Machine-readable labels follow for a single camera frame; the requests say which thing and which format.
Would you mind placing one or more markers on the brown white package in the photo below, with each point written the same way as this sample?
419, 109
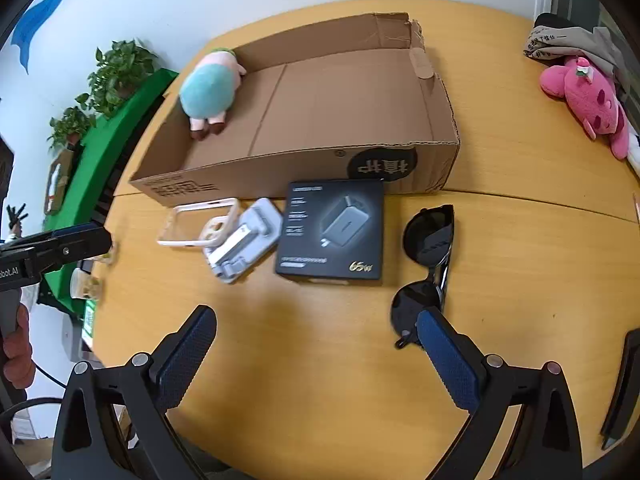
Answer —
56, 182

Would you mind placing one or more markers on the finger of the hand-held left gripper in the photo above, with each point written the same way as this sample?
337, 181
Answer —
80, 233
82, 254

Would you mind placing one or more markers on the green cabinet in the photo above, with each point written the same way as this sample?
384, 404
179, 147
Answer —
130, 110

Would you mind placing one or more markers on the brown cardboard box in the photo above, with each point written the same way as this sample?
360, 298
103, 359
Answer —
325, 105

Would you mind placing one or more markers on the small white cup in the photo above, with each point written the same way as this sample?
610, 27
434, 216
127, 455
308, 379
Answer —
81, 286

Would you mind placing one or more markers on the white folding phone stand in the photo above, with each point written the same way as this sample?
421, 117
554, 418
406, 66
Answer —
250, 242

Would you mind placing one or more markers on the person's left hand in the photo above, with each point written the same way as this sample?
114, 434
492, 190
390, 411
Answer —
17, 360

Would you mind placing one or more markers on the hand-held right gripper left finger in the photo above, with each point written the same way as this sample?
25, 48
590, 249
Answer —
187, 355

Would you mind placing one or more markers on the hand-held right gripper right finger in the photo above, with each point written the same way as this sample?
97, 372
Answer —
447, 360

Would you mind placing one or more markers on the blue wall decoration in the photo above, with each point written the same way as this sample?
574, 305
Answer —
45, 10

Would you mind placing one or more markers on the large potted green plant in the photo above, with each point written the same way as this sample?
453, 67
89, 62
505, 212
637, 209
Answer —
120, 72

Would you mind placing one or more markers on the small potted green plant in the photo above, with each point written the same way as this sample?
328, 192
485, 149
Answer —
70, 127

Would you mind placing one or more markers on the grey printed cloth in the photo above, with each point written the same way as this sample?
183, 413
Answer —
565, 42

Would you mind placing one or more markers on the flat black object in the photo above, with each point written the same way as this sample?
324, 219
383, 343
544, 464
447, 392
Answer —
625, 385

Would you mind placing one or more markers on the clear beige phone case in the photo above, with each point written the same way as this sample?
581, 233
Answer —
220, 227

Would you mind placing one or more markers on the black charger box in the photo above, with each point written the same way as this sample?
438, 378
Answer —
330, 232

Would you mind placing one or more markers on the black sunglasses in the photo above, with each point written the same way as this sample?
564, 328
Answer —
427, 240

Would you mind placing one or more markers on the teal pink plush doll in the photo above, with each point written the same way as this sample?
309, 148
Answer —
207, 90

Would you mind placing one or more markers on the pink plush toy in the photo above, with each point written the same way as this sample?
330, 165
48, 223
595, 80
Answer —
590, 102

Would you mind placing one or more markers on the white plush toy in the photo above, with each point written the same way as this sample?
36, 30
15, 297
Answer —
635, 150

